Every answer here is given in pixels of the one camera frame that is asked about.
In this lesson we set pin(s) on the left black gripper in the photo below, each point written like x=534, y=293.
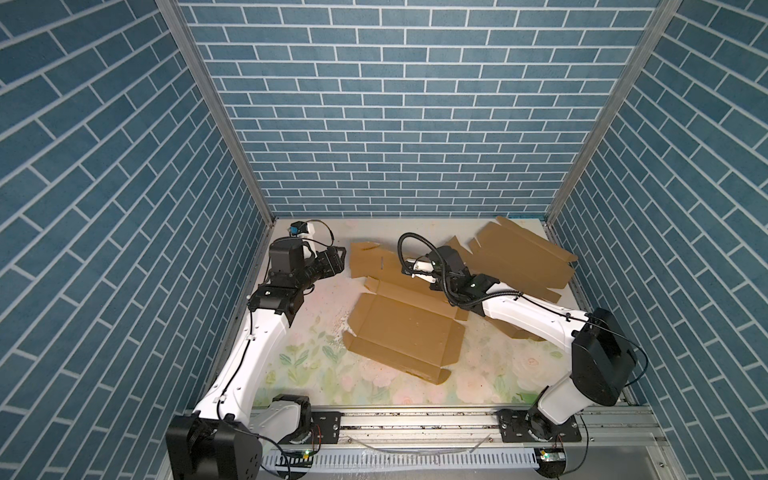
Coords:
x=329, y=264

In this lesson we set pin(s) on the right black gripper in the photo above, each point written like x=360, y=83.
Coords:
x=434, y=286

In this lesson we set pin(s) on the brown cardboard box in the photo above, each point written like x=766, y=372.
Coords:
x=399, y=321

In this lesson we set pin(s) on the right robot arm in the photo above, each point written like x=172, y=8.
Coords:
x=601, y=356

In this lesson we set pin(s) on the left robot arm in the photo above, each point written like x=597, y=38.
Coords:
x=220, y=439

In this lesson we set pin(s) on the right flat cardboard blank stack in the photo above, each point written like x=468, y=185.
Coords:
x=518, y=258

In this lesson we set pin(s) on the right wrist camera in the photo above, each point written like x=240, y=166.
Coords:
x=421, y=268

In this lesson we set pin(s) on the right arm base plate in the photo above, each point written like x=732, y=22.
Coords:
x=523, y=426

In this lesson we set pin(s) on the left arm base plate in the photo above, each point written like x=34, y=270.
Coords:
x=323, y=428

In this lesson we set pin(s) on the white slotted cable duct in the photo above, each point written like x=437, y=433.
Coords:
x=364, y=461

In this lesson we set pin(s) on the aluminium front rail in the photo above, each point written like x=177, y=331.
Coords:
x=611, y=438

